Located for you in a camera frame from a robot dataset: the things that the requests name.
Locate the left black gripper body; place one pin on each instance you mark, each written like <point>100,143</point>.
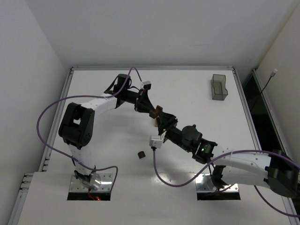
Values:
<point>140,101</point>

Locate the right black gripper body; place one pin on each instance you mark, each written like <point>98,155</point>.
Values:
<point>169,125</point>

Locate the dark arch wood block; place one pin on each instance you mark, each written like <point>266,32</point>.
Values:
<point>155,113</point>

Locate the dark transparent plastic bin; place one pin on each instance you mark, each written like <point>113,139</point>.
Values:
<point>218,87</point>

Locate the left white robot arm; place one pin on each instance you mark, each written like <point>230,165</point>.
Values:
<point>77,125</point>

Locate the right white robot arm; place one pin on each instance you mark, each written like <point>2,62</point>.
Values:
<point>270,169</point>

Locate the small dark wood block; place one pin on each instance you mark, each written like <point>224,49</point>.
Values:
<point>141,154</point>

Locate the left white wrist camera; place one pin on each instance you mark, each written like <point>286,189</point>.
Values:
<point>145,85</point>

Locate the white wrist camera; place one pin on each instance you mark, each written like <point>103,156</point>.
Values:
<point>156,141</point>
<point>145,85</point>

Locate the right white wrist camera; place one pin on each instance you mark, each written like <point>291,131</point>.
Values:
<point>156,141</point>

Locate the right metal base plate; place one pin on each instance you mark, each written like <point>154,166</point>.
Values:
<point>204,185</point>

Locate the metal base plate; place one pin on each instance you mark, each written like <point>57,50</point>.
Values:
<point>204,185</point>
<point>99,183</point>

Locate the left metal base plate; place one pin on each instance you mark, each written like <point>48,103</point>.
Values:
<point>99,183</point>

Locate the black wall cable white plug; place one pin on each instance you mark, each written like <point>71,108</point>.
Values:
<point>273,73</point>

